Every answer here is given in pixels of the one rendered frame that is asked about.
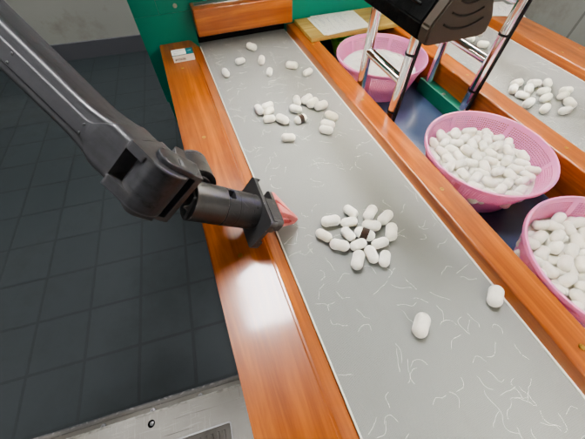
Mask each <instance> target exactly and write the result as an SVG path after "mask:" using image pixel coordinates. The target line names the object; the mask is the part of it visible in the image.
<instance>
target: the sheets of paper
mask: <svg viewBox="0 0 585 439"><path fill-rule="evenodd" d="M308 20H309V21H310V22H311V23H312V24H313V25H314V26H315V27H316V28H317V29H318V30H319V31H320V32H321V33H322V34H323V35H324V36H325V35H332V34H336V33H341V32H344V31H349V30H357V29H361V28H366V27H368V23H367V22H366V21H365V20H364V19H362V18H361V17H360V16H359V15H358V14H357V13H356V12H355V11H353V10H347V11H341V12H335V13H329V14H323V15H317V16H311V17H309V18H308Z"/></svg>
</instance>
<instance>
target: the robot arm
mask: <svg viewBox="0 0 585 439"><path fill-rule="evenodd" d="M0 70H1V71H3V72H4V73H5V74H6V75H7V76H8V77H9V78H10V79H11V80H12V81H13V82H14V83H15V84H16V85H17V86H18V87H19V88H20V89H21V90H22V91H24V92H25V93H26V94H27V95H28V96H29V97H30V98H31V99H32V100H33V101H34V102H35V103H36V104H37V105H38V106H39V107H40V108H41V109H42V110H43V111H45V112H46V113H47V114H48V115H49V116H50V117H51V118H52V119H53V120H54V121H55V122H56V123H57V124H58V125H59V126H60V127H61V128H62V129H63V130H64V131H65V132H66V133H67V134H68V135H69V136H70V137H71V138H72V140H73V141H74V142H75V143H76V144H77V146H78V147H79V148H80V150H81V151H82V152H83V154H84V155H85V157H86V159H87V161H88V162H89V164H90V165H91V166H92V167H93V168H94V169H95V170H96V171H97V172H99V173H100V174H101V175H102V176H103V177H104V178H103V179H102V181H101V182H100V183H101V184H102V185H103V186H104V187H105V188H106V189H108V190H109V191H110V192H111V193H112V194H113V195H114V196H115V197H116V198H117V199H118V200H119V201H120V202H121V206H122V207H123V208H124V210H125V211H126V212H128V213H129V214H131V215H133V216H136V217H139V218H141V219H144V220H149V221H152V220H153V219H155V220H160V221H163V222H165V223H166V222H167V221H168V220H169V219H170V218H171V217H172V215H173V214H174V213H175V212H176V211H177V210H178V209H179V208H180V215H181V217H182V219H183V220H187V221H193V222H199V223H206V224H213V225H219V226H231V227H237V228H243V231H244V234H245V238H246V241H247V244H248V246H249V247H250V248H258V247H259V246H260V245H261V244H262V239H263V238H264V237H265V236H266V235H267V234H268V233H272V232H273V231H278V230H279V229H280V228H281V227H282V226H288V225H291V224H294V223H295V222H296V221H297V220H298V217H297V216H296V215H295V214H294V213H293V212H292V211H291V210H290V209H289V208H288V207H287V206H286V205H285V204H284V202H283V201H282V200H281V199H280V198H279V197H278V196H277V195H276V194H275V193H274V192H269V191H267V192H266V193H265V194H264V195H263V193H262V191H261V188H260V186H259V181H260V179H256V178H254V177H252V178H251V179H250V180H249V182H248V183H247V184H246V186H245V188H244V189H243V190H242V191H239V190H235V189H231V188H228V187H223V186H217V182H216V179H215V177H214V175H213V173H212V170H211V168H210V166H209V164H208V162H207V160H206V158H205V156H204V155H203V154H202V153H201V152H198V151H196V150H182V149H180V148H178V147H176V146H175V147H174V148H173V150H172V151H171V150H170V149H169V148H168V147H167V146H166V145H165V144H164V143H163V142H158V141H157V140H156V139H155V138H154V137H153V136H152V135H151V134H150V133H149V132H148V131H147V130H146V129H145V128H144V127H141V126H139V125H137V124H135V123H133V122H132V121H131V120H129V119H128V118H127V117H126V116H124V115H123V114H122V113H120V112H119V111H118V110H117V109H115V108H114V107H113V106H112V105H111V104H110V103H109V102H108V101H107V100H106V99H105V98H104V97H103V96H102V95H101V94H100V93H99V92H98V91H97V90H95V89H94V88H93V87H92V86H91V85H90V84H89V83H88V82H87V81H86V80H85V79H84V78H83V77H82V76H81V75H80V74H79V73H78V72H77V71H76V70H75V69H74V68H73V67H72V66H71V65H70V64H69V63H68V62H67V61H66V60H65V59H63V58H62V57H61V56H60V55H59V54H58V53H57V52H56V51H55V50H54V49H53V48H52V47H51V46H50V45H49V44H48V43H47V42H46V41H45V40H44V39H43V38H42V37H41V36H40V35H39V34H38V33H37V32H36V31H35V30H33V29H32V28H31V27H30V26H29V25H28V24H27V23H26V22H25V21H24V20H23V19H22V18H21V17H20V16H19V15H18V14H17V13H16V12H15V11H14V10H13V9H12V8H11V7H10V6H9V5H8V4H7V3H6V2H5V1H4V0H0Z"/></svg>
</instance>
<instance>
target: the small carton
mask: <svg viewBox="0 0 585 439"><path fill-rule="evenodd" d="M171 55H172V58H173V61H174V63H179V62H184V61H189V60H194V59H195V57H194V53H193V50H192V47H189V48H184V49H178V50H173V51H171Z"/></svg>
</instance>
